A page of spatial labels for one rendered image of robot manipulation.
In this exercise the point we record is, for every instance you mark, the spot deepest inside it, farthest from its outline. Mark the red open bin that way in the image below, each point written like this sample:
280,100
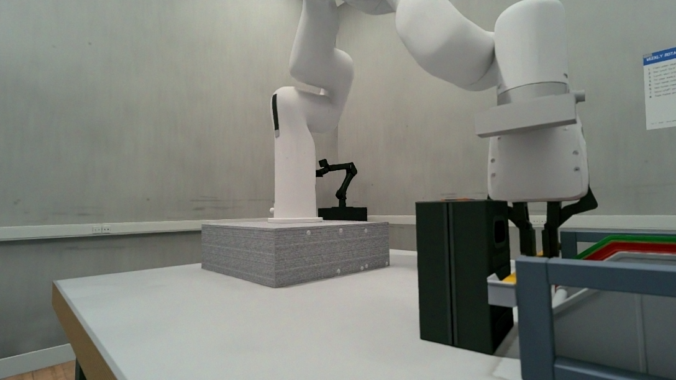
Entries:
614,247

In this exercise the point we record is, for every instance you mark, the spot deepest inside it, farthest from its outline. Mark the green bin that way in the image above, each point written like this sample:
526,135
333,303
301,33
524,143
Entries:
623,238

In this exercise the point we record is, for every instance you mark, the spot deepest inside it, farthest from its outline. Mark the yellow long thin bar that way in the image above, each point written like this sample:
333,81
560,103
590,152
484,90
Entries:
512,277

